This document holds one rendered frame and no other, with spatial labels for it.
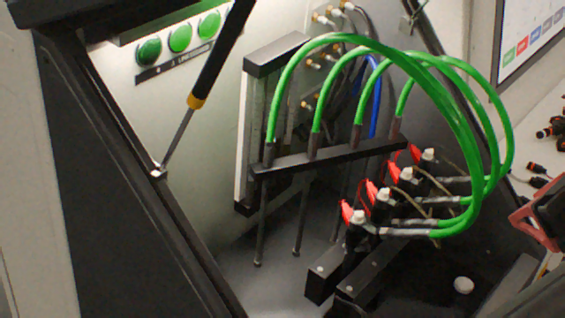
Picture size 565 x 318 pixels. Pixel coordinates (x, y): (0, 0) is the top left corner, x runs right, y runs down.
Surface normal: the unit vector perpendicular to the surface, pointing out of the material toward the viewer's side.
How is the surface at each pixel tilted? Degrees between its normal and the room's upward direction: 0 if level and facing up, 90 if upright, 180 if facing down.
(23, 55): 90
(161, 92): 90
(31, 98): 90
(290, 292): 0
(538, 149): 0
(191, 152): 90
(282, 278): 0
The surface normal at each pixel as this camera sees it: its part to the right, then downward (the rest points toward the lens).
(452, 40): -0.62, 0.45
